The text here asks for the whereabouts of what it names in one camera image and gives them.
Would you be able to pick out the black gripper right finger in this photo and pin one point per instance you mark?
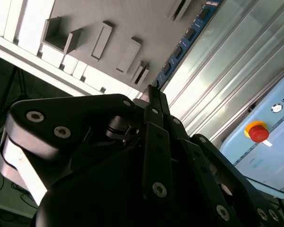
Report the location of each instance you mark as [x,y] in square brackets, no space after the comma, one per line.
[203,179]

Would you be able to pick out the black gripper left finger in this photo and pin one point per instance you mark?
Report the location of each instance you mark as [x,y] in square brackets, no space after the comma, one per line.
[68,111]

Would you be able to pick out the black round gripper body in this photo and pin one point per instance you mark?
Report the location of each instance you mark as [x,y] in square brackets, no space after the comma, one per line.
[97,194]

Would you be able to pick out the blue RAM stick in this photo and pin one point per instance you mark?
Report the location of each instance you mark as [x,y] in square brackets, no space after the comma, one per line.
[190,34]

